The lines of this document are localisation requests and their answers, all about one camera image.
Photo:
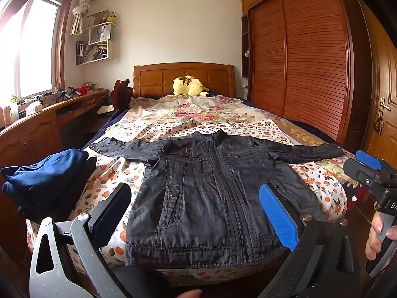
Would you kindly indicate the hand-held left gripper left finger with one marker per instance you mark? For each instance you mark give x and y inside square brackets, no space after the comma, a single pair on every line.
[114,211]

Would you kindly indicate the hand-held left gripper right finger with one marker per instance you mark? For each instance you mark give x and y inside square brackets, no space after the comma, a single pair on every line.
[279,217]

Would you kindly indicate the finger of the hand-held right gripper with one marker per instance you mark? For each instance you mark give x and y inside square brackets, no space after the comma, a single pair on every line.
[363,175]
[369,160]

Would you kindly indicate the black jacket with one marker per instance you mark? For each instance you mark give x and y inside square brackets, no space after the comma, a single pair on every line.
[201,208]

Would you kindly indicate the person's right hand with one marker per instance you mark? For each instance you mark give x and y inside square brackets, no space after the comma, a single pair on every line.
[373,243]

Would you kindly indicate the person's left hand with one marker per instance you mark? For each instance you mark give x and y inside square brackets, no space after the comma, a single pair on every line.
[189,294]

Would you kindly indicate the red cloth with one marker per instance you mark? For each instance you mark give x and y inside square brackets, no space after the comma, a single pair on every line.
[358,195]

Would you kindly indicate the orange fruit print bedsheet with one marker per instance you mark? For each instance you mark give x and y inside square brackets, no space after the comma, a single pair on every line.
[105,191]

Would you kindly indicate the hanging key bunch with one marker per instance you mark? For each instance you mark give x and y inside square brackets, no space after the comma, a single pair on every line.
[378,125]

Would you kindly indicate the folded navy blue garment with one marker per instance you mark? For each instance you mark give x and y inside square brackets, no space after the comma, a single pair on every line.
[37,177]

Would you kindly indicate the navy blue bed sheet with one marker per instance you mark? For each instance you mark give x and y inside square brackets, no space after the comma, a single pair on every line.
[108,124]

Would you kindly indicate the sheet of paper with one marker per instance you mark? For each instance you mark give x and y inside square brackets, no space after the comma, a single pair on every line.
[105,109]

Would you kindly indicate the wooden wardrobe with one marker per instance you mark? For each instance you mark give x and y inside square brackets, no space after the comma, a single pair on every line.
[310,68]

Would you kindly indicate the wooden desk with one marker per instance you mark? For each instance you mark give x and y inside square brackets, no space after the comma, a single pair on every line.
[31,136]

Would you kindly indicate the wooden chair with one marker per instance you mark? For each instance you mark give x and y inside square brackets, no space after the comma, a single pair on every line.
[119,93]

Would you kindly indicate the floral quilt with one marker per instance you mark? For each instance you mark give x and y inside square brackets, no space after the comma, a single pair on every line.
[186,111]

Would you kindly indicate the red object on desk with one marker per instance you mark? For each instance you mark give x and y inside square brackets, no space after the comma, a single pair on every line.
[83,90]

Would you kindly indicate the black device on desk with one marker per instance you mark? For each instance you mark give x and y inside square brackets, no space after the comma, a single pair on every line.
[66,94]

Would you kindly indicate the tissue box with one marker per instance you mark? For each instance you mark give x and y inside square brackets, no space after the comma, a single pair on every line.
[32,108]

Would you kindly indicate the wooden bed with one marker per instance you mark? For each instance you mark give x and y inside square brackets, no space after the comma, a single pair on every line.
[155,77]

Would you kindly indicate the bottle with green cap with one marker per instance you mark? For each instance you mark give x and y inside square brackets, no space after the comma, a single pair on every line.
[14,108]

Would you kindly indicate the yellow plush toy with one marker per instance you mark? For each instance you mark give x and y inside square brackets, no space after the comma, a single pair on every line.
[189,86]

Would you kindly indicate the stack of papers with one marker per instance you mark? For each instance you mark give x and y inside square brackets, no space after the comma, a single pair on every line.
[96,52]

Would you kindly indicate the black binders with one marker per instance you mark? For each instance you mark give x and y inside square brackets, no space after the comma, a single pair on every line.
[80,52]

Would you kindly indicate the white paper bag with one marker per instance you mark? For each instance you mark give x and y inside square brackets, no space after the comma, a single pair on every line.
[100,34]

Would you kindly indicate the window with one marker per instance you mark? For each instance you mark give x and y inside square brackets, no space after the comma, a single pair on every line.
[34,52]

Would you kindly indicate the yellow cup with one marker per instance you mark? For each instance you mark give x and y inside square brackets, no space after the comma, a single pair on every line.
[110,19]

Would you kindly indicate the tied beige curtain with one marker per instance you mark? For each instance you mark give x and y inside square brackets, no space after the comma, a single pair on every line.
[81,9]

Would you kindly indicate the white wall shelf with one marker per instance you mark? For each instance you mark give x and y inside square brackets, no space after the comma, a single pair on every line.
[110,49]

